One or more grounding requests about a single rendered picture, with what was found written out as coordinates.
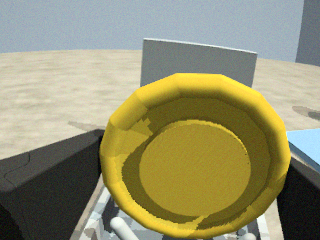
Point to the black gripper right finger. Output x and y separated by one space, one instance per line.
299 203

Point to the yellow plate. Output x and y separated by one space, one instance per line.
194 156

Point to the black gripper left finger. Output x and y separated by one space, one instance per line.
44 192

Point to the light blue mat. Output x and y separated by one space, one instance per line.
306 144

